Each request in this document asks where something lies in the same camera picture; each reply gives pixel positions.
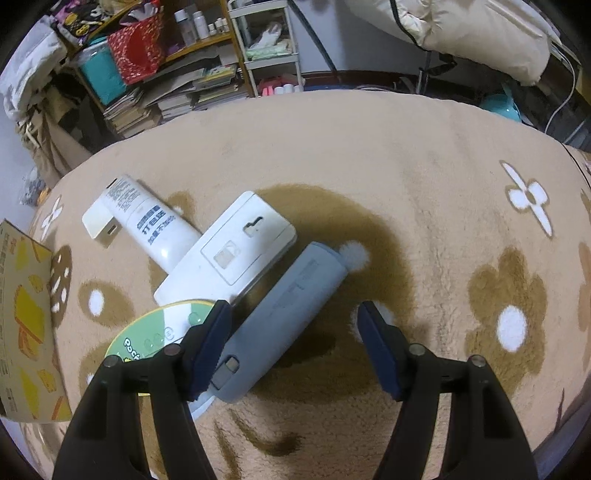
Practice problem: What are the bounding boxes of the wooden shelf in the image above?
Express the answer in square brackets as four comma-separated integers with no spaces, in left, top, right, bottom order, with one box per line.
[69,0,258,118]

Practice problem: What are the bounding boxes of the pale green packets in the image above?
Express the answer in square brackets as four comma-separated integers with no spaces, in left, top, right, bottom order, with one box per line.
[245,41,296,62]

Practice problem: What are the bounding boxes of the bag of plush toys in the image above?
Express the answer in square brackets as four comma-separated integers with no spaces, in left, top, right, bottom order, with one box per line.
[21,166,50,206]

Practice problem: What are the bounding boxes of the teal plastic object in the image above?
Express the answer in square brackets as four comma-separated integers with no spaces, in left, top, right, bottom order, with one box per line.
[480,83,523,123]

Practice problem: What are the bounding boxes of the grey-blue oblong case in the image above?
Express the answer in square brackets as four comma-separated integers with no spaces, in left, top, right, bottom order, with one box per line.
[210,241,348,404]

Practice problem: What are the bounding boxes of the cardboard box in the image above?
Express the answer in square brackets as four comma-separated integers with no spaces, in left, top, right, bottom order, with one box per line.
[0,218,73,423]

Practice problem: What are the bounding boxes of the white tube bottle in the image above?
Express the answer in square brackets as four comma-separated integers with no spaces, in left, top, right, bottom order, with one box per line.
[105,174,202,271]

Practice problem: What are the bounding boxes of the cream duvet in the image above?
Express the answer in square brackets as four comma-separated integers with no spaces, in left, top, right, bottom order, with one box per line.
[344,0,556,86]

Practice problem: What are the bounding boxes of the white plastic device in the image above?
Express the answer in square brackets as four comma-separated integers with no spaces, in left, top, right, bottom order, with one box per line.
[153,191,297,308]

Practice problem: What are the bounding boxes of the white rolling cart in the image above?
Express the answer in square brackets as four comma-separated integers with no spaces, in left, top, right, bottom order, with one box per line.
[228,0,305,97]

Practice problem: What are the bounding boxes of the red gift bag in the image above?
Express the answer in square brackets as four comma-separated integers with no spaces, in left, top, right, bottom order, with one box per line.
[107,14,166,86]

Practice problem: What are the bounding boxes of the beige patterned blanket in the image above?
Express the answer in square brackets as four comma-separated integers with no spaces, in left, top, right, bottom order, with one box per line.
[28,88,591,480]

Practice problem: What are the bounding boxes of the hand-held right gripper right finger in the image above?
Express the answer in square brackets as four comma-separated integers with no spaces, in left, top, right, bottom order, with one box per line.
[357,300,541,480]

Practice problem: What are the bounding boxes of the beige coat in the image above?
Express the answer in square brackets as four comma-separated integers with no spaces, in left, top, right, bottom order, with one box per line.
[18,88,93,177]

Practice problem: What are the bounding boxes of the dark printed bag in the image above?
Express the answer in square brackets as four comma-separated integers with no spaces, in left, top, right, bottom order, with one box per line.
[50,0,108,48]

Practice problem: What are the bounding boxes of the teal storage box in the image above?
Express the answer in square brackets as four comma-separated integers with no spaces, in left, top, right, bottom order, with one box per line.
[76,39,128,106]

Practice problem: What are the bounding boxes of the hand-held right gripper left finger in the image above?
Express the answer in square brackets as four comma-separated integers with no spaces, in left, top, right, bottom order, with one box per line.
[51,299,233,480]

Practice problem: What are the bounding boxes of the stack of books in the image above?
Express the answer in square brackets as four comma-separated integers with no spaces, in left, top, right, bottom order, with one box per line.
[102,62,250,139]

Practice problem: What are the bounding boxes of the green round disc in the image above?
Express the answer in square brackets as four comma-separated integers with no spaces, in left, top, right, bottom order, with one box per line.
[104,299,219,423]

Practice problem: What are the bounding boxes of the white puffer jacket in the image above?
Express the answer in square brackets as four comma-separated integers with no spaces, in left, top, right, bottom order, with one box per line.
[0,18,66,121]

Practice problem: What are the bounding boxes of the white cable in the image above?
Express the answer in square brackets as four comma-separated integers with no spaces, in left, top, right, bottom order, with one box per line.
[544,44,580,136]

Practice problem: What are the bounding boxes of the pink and white bottles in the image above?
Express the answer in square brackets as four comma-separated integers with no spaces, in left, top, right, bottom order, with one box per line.
[260,78,299,96]

